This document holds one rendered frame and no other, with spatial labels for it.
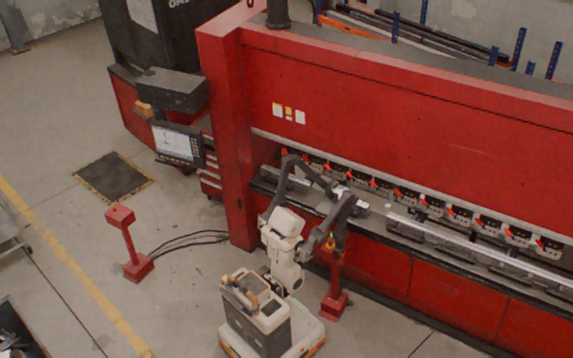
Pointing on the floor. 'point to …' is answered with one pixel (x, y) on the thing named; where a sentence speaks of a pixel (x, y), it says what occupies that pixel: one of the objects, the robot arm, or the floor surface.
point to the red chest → (210, 184)
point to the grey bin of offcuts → (4, 333)
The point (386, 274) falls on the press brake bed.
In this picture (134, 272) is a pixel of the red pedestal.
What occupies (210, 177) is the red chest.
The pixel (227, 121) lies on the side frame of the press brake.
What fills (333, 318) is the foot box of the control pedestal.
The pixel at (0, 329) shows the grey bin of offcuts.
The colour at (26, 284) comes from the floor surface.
